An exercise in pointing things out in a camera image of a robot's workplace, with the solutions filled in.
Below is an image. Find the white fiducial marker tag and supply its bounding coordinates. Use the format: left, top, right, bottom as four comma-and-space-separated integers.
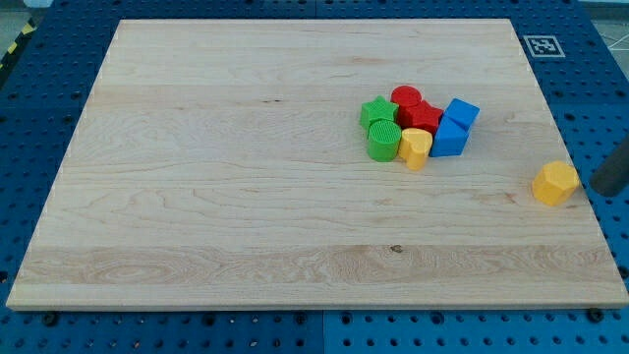
523, 34, 565, 58

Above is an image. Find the large wooden board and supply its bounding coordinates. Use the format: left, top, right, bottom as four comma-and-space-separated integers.
7, 19, 628, 311

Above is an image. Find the green cylinder block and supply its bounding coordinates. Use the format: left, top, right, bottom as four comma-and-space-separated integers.
367, 120, 402, 162

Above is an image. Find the blue triangular block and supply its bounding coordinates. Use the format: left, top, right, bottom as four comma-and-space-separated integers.
429, 117, 469, 157

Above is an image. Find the red cylinder block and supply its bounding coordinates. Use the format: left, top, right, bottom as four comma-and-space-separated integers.
390, 85, 423, 108

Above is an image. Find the green star block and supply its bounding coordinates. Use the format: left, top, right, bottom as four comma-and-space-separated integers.
360, 95, 399, 131

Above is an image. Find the red star block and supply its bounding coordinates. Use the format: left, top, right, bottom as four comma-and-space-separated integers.
397, 101, 443, 136

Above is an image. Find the blue cube block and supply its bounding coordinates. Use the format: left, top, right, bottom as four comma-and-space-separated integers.
443, 98, 481, 132

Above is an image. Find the yellow hexagon block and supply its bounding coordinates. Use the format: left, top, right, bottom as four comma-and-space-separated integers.
532, 160, 580, 207

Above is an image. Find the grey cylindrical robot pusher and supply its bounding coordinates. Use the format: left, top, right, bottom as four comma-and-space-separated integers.
590, 137, 628, 197

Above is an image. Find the yellow heart block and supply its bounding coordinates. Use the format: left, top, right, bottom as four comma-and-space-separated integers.
398, 128, 433, 170

